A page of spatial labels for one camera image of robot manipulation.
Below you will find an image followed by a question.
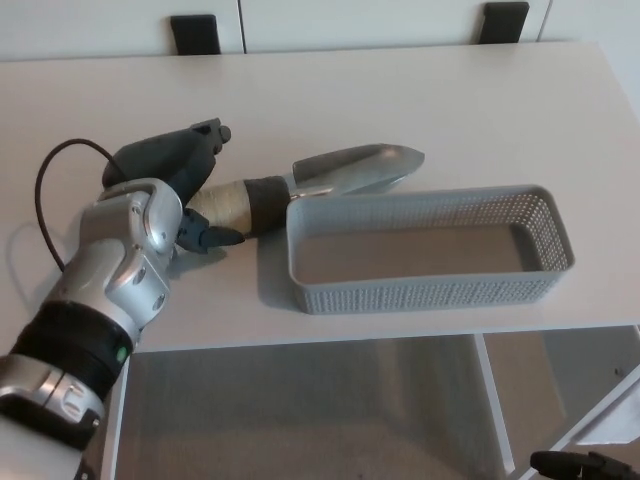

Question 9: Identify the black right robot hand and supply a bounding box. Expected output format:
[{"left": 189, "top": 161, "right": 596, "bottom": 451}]
[{"left": 529, "top": 449, "right": 640, "bottom": 480}]

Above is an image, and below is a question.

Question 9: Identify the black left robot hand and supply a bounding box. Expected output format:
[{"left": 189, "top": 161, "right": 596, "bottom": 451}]
[{"left": 102, "top": 117, "right": 246, "bottom": 256}]

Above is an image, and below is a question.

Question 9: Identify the metal shovel with handle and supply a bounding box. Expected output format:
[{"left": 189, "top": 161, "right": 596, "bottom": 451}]
[{"left": 187, "top": 143, "right": 427, "bottom": 239}]

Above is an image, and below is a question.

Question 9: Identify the white desk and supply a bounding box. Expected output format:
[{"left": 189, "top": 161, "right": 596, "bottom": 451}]
[{"left": 0, "top": 40, "right": 640, "bottom": 480}]

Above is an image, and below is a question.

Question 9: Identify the grey perforated plastic basket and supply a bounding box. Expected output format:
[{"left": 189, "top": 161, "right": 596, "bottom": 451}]
[{"left": 285, "top": 184, "right": 576, "bottom": 316}]

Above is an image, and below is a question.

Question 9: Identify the white cabinet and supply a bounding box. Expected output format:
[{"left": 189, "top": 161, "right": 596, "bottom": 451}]
[{"left": 0, "top": 0, "right": 640, "bottom": 64}]

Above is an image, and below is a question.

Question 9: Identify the black cabinet handle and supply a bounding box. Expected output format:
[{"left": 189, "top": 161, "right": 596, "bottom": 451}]
[
  {"left": 482, "top": 2, "right": 530, "bottom": 44},
  {"left": 169, "top": 14, "right": 221, "bottom": 55}
]

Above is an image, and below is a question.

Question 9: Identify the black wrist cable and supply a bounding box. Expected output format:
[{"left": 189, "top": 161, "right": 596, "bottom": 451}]
[{"left": 33, "top": 138, "right": 120, "bottom": 274}]

